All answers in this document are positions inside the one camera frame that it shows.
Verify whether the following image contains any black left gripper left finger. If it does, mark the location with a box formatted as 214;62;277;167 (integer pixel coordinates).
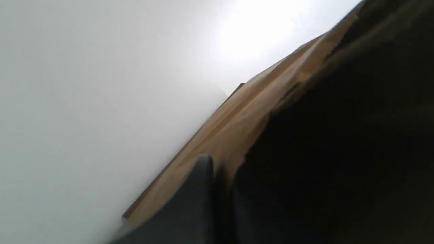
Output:
113;154;215;244

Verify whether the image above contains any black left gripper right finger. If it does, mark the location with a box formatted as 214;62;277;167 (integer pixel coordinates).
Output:
232;183;305;244

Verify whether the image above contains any brown paper bag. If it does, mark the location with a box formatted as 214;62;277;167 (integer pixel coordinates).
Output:
124;0;433;244

